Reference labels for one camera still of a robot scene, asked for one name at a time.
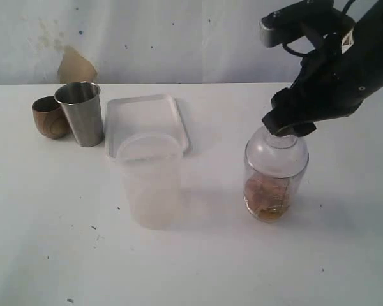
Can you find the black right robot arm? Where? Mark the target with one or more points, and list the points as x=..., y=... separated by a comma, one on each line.
x=371, y=24

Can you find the brown wooden cup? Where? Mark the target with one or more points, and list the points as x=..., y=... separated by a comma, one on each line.
x=49, y=118

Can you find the clear measuring beaker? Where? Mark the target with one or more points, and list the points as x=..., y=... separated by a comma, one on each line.
x=294, y=180

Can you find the translucent plastic container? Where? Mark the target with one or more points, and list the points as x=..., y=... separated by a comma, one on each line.
x=150, y=165

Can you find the stainless steel cup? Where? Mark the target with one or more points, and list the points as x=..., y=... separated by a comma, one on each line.
x=80, y=102

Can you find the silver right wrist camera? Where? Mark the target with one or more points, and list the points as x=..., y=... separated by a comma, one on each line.
x=312, y=19

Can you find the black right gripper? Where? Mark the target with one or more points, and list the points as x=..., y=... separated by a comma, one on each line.
x=332, y=83

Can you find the white rectangular tray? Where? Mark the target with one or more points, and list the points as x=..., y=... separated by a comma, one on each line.
x=125, y=117

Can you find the clear plastic dome lid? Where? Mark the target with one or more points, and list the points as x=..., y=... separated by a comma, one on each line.
x=278, y=157

